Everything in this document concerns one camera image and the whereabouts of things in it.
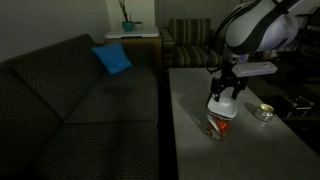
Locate black office chair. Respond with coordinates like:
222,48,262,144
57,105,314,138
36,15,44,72
294,6,320,58

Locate blue throw pillow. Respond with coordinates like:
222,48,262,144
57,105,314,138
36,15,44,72
90,41,133,75

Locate striped armchair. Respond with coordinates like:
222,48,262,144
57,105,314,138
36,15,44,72
160,18,234,70

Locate white board on side table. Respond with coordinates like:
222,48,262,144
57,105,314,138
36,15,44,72
104,25,161,40

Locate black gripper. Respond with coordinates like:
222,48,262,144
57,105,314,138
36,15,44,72
209,61,250,103

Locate dark patterned fabric sofa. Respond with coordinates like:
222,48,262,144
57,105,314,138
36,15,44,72
0,33,162,180

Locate thin dark plant twigs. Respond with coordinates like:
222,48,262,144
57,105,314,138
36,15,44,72
117,0,129,23

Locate grey wrist camera bar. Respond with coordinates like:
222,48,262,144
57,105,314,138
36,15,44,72
232,62,279,78

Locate wooden side table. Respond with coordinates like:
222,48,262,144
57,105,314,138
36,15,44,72
103,35,163,78

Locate silver candle tin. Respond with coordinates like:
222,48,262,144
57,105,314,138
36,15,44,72
253,103,276,122

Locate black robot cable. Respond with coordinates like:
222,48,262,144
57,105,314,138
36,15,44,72
206,0,264,75

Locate teal plant pot with plant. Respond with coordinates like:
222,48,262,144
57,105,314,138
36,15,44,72
121,13,136,33

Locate black device on floor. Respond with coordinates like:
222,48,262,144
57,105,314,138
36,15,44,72
283,94,315,111

